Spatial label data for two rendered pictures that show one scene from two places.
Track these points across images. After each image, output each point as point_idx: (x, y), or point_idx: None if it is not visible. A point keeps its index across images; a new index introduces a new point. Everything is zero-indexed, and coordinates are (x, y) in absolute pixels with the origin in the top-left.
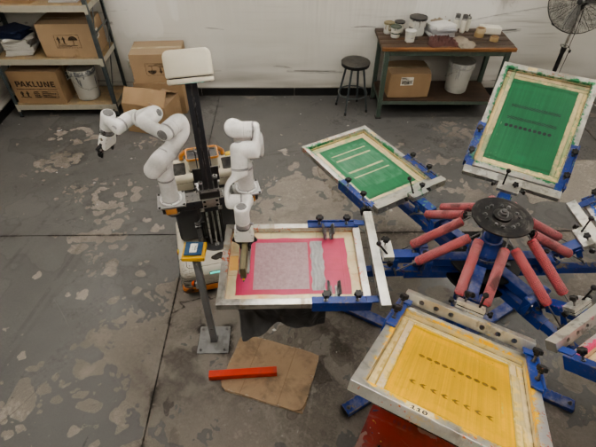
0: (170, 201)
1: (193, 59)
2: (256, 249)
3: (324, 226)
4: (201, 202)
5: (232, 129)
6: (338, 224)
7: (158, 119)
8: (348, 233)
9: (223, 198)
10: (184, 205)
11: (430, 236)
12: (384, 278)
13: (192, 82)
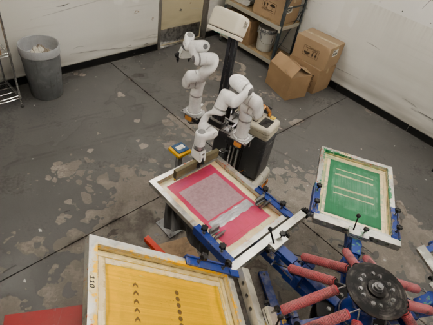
0: (190, 111)
1: (229, 19)
2: (210, 176)
3: (262, 196)
4: None
5: (232, 80)
6: (274, 204)
7: (202, 49)
8: (277, 216)
9: (221, 131)
10: (196, 118)
11: (317, 260)
12: (252, 255)
13: (220, 33)
